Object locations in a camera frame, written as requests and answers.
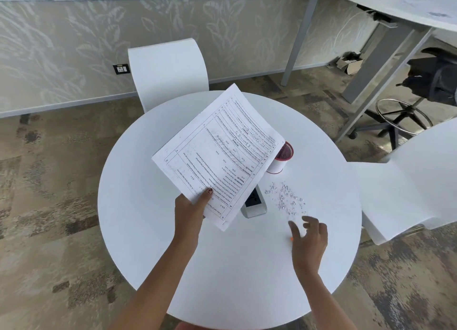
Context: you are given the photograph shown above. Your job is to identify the person's left hand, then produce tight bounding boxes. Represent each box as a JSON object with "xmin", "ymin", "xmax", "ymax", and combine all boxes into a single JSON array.
[{"xmin": 174, "ymin": 188, "xmax": 215, "ymax": 242}]

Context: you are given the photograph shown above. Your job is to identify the person's right hand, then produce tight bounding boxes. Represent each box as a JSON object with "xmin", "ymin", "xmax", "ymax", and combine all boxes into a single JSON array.
[{"xmin": 288, "ymin": 215, "xmax": 328, "ymax": 274}]

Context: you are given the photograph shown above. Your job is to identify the printed white paper sheets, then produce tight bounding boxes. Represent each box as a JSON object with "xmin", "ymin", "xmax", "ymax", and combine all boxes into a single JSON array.
[{"xmin": 152, "ymin": 83, "xmax": 286, "ymax": 232}]

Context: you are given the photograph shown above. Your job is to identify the person's right forearm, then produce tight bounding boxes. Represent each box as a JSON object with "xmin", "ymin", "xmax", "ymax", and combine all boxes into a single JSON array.
[{"xmin": 299, "ymin": 265, "xmax": 358, "ymax": 330}]

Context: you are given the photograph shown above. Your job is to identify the person's left forearm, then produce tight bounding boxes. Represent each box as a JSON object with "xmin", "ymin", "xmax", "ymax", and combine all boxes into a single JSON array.
[{"xmin": 111, "ymin": 235, "xmax": 199, "ymax": 330}]

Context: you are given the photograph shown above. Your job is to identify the grey tabletop power socket box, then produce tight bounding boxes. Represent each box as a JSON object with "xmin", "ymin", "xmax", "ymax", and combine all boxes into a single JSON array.
[{"xmin": 240, "ymin": 185, "xmax": 268, "ymax": 219}]

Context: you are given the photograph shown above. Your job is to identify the red and white cup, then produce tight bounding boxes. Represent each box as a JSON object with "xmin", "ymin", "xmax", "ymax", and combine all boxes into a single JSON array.
[{"xmin": 266, "ymin": 141, "xmax": 294, "ymax": 174}]

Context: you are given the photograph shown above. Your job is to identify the white curved-back chair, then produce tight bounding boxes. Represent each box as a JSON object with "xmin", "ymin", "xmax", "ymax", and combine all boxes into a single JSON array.
[
  {"xmin": 127, "ymin": 38, "xmax": 210, "ymax": 114},
  {"xmin": 348, "ymin": 118, "xmax": 457, "ymax": 247}
]

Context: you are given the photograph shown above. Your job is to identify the open cardboard box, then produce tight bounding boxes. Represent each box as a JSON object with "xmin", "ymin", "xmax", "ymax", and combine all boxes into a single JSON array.
[{"xmin": 337, "ymin": 52, "xmax": 365, "ymax": 76}]

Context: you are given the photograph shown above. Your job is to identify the thin grey desk leg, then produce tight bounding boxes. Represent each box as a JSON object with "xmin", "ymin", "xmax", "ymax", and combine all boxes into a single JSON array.
[{"xmin": 280, "ymin": 0, "xmax": 322, "ymax": 87}]

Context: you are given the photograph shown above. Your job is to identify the wide grey desk leg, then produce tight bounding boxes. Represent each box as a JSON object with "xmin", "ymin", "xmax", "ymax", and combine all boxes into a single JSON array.
[{"xmin": 336, "ymin": 20, "xmax": 435, "ymax": 143}]

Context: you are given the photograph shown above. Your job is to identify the black office chair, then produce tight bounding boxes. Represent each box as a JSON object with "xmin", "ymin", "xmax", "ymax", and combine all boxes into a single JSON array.
[{"xmin": 348, "ymin": 47, "xmax": 457, "ymax": 150}]

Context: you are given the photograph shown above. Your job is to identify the white curved desk top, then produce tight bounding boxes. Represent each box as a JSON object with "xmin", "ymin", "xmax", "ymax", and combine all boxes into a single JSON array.
[{"xmin": 314, "ymin": 0, "xmax": 457, "ymax": 32}]

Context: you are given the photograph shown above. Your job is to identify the black under-desk cable tray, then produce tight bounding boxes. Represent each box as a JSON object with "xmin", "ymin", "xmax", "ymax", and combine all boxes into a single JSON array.
[{"xmin": 356, "ymin": 4, "xmax": 398, "ymax": 29}]

